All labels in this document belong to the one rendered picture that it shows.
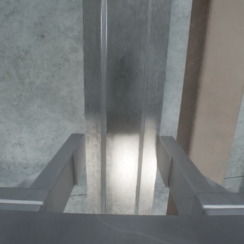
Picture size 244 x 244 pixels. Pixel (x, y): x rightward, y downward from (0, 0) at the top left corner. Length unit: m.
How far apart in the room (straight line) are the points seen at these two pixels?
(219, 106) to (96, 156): 0.16
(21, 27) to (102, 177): 0.50
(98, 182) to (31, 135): 0.46
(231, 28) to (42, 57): 0.46
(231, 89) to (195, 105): 0.05
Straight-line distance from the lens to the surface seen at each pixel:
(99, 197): 0.18
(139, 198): 0.18
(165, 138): 0.16
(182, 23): 0.55
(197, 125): 0.24
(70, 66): 0.53
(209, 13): 0.24
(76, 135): 0.16
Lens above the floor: 0.51
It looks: 74 degrees down
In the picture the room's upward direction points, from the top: 179 degrees clockwise
